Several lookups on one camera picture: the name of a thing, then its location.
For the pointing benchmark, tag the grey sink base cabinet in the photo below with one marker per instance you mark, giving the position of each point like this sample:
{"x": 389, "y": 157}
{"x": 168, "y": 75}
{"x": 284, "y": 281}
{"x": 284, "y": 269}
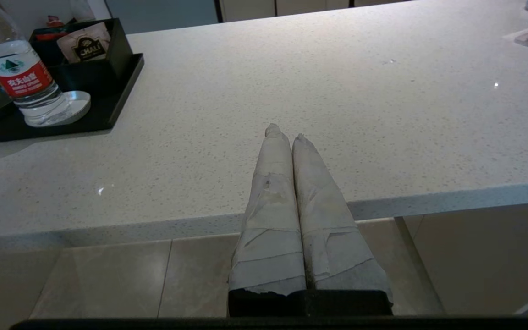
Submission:
{"x": 282, "y": 7}

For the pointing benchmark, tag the white round coaster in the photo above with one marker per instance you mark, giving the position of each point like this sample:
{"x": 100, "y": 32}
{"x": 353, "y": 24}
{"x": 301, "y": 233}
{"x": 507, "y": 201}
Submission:
{"x": 78, "y": 103}

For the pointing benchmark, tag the black rectangular serving tray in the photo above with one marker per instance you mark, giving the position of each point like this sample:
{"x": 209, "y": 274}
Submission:
{"x": 103, "y": 105}

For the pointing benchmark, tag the red floor bag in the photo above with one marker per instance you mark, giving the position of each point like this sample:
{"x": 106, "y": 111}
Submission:
{"x": 55, "y": 21}

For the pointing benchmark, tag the black compartment box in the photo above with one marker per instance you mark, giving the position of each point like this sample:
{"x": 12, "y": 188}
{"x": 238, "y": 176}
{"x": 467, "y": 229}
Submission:
{"x": 117, "y": 50}

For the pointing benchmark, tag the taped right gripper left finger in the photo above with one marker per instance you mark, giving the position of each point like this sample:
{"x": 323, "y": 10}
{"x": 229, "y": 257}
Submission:
{"x": 273, "y": 220}

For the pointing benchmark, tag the white tea bag packet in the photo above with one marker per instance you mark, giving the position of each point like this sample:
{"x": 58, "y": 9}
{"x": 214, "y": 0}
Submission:
{"x": 85, "y": 43}

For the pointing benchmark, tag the white plastic floor bag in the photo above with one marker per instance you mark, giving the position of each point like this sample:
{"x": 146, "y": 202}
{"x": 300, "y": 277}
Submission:
{"x": 83, "y": 9}

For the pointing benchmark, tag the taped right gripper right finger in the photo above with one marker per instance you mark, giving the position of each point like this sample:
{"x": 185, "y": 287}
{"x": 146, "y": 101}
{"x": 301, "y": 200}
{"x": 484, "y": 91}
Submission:
{"x": 332, "y": 238}

